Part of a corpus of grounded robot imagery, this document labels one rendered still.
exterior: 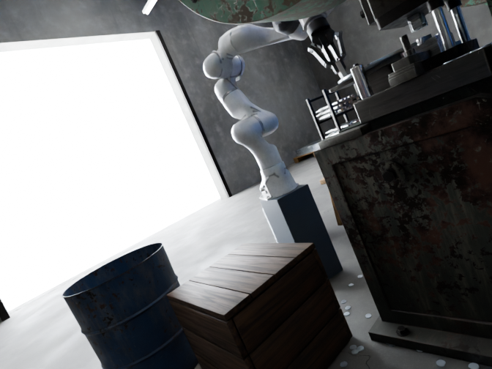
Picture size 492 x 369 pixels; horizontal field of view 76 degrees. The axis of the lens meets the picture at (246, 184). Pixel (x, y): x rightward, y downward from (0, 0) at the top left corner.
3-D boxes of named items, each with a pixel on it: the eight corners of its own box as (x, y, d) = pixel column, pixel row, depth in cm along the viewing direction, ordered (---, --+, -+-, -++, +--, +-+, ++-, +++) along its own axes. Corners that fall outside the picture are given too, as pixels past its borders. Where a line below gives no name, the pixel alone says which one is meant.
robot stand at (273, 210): (294, 280, 160) (259, 200, 155) (321, 263, 167) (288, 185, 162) (315, 289, 143) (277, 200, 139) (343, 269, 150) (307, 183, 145)
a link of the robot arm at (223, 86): (219, 107, 152) (198, 82, 156) (242, 103, 163) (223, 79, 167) (236, 76, 138) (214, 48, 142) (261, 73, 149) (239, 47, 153)
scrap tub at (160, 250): (104, 387, 138) (53, 291, 133) (181, 325, 164) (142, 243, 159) (136, 427, 106) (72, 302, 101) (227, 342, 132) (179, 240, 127)
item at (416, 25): (410, 32, 87) (405, 20, 87) (416, 31, 90) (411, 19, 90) (422, 25, 85) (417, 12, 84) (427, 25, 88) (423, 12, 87)
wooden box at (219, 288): (206, 378, 115) (165, 295, 111) (275, 314, 137) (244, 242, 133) (277, 431, 82) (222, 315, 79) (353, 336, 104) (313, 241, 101)
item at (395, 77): (390, 87, 74) (375, 45, 73) (415, 76, 85) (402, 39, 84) (416, 76, 70) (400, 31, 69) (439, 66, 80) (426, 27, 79)
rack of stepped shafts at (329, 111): (360, 175, 323) (326, 88, 313) (333, 178, 366) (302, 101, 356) (389, 159, 337) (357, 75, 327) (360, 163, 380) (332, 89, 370)
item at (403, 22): (380, 39, 86) (373, 20, 86) (407, 34, 99) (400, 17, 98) (444, 3, 74) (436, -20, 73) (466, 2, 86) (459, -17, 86)
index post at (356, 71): (361, 100, 87) (348, 67, 86) (365, 98, 89) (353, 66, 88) (370, 96, 85) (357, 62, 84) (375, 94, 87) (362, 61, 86)
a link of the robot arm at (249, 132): (244, 177, 146) (223, 127, 144) (271, 163, 157) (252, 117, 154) (258, 173, 137) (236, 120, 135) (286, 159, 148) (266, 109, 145)
